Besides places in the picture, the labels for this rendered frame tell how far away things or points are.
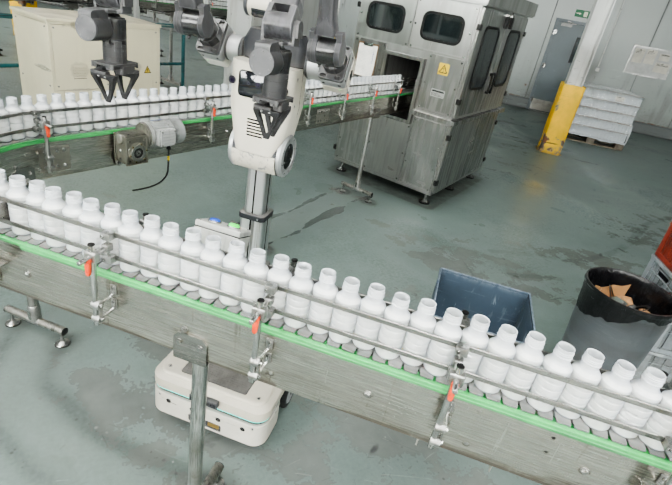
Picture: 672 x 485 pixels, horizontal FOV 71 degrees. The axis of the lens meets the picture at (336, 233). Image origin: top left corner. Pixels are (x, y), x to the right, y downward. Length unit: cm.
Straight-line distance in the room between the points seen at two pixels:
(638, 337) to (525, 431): 168
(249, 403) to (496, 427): 110
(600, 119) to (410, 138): 611
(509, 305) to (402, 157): 326
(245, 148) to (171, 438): 124
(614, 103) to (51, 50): 894
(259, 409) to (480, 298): 96
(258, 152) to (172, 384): 102
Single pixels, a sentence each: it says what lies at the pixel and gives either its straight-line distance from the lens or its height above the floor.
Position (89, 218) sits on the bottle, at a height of 112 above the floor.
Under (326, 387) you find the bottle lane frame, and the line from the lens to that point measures 122.
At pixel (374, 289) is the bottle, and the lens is 111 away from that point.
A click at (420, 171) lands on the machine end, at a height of 33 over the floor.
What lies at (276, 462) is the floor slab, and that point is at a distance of 217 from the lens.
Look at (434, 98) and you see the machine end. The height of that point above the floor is 103.
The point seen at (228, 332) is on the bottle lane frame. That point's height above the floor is 94.
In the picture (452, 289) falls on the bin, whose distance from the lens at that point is 174.
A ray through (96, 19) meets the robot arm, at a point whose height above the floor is 159.
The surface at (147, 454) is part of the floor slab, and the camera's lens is 221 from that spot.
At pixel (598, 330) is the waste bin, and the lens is 281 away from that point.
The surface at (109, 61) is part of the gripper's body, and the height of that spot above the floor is 149.
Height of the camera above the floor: 174
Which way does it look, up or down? 27 degrees down
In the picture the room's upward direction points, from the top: 11 degrees clockwise
